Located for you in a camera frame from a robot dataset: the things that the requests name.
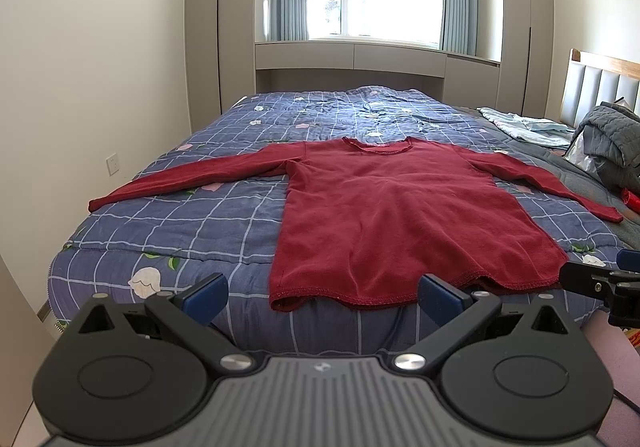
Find white wall socket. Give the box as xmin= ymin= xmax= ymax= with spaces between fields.
xmin=105 ymin=152 xmax=120 ymax=176

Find beige tall wardrobe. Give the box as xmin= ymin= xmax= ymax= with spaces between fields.
xmin=184 ymin=0 xmax=256 ymax=131
xmin=496 ymin=0 xmax=554 ymax=118

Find grey padded wooden headboard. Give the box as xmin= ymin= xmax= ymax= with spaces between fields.
xmin=560 ymin=48 xmax=640 ymax=128

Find dark red long-sleeve sweater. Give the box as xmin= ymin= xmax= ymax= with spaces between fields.
xmin=88 ymin=136 xmax=625 ymax=312

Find folded light blue clothes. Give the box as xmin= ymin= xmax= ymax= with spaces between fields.
xmin=477 ymin=107 xmax=574 ymax=150

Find bright red garment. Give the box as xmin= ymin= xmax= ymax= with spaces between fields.
xmin=620 ymin=189 xmax=640 ymax=214

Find right beige tall wardrobe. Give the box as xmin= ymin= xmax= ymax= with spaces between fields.
xmin=496 ymin=0 xmax=554 ymax=118

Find beige window bench cabinet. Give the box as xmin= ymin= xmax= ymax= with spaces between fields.
xmin=255 ymin=40 xmax=500 ymax=108

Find left beige tall wardrobe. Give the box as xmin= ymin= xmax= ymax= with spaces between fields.
xmin=184 ymin=0 xmax=256 ymax=131

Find grey quilted jacket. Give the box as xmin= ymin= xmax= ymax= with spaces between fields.
xmin=573 ymin=103 xmax=640 ymax=195

